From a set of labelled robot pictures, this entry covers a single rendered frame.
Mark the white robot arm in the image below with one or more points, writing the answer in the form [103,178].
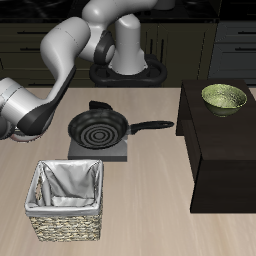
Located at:
[128,43]

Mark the dark grey stove plate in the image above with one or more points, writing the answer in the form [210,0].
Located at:
[100,154]

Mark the green bowl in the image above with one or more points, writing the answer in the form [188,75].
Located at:
[224,98]

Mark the black frying pan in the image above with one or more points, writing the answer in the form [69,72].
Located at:
[98,130]

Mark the dark kitchen cupboards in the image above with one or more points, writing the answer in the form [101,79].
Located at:
[186,50]

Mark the dark wooden cabinet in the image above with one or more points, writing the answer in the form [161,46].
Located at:
[223,156]

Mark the wicker basket with white liner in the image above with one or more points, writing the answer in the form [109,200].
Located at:
[66,213]

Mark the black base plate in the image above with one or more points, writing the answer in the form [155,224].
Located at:
[156,75]

